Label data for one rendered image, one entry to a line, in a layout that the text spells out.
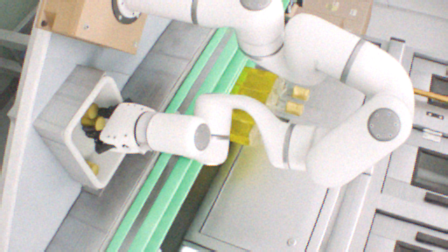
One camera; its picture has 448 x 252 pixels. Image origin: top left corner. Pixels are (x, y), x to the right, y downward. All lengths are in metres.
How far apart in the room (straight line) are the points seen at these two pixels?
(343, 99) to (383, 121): 0.79
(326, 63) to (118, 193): 0.59
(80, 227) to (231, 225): 0.39
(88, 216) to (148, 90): 0.34
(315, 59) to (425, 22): 5.84
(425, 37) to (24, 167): 5.82
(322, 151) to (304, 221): 0.50
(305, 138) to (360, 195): 0.49
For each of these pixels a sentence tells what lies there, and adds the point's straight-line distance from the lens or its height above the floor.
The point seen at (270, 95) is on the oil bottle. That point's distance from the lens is 1.23.
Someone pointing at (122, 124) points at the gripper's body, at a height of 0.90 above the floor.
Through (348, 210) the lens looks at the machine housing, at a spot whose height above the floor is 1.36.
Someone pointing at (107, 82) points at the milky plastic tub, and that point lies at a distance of 0.95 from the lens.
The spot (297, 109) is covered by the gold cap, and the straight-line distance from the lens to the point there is 1.22.
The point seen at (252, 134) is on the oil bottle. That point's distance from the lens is 1.15.
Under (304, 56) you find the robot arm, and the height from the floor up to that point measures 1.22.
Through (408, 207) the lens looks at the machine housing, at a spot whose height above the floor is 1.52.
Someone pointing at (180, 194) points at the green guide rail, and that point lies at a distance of 1.16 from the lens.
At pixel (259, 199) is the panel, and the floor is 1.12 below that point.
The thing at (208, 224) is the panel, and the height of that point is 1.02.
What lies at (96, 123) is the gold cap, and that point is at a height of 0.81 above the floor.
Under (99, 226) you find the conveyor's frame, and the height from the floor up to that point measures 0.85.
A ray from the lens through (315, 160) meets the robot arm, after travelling 0.73.
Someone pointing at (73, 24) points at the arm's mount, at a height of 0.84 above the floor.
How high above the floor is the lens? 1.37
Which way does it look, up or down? 19 degrees down
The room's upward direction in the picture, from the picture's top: 107 degrees clockwise
